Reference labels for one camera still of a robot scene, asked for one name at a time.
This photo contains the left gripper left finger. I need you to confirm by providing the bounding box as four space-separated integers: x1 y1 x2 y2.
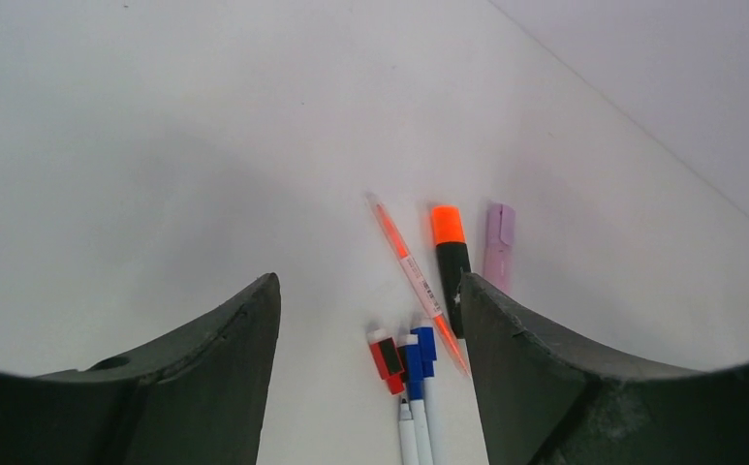
0 273 281 464

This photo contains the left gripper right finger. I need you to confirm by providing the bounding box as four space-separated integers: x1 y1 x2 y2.
461 274 749 464

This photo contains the white pen black end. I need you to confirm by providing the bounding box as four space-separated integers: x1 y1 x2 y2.
422 377 446 465

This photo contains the pink marker pen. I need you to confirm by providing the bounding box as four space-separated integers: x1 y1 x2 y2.
483 242 513 295

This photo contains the orange marker pen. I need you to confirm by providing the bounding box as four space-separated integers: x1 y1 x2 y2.
435 241 471 339

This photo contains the orange pen cap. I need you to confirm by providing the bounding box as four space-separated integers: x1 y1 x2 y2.
430 204 466 246

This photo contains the thin orange pen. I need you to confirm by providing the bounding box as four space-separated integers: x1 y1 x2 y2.
373 203 472 378

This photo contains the clear pen cap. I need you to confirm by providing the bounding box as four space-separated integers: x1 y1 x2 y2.
365 192 410 262

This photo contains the white pen green end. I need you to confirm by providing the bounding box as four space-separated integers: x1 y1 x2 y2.
409 399 434 465

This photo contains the blue eraser pen cap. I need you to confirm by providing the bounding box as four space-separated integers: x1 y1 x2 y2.
410 325 437 378

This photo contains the white pen blue end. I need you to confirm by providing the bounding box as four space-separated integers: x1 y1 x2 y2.
398 398 420 465

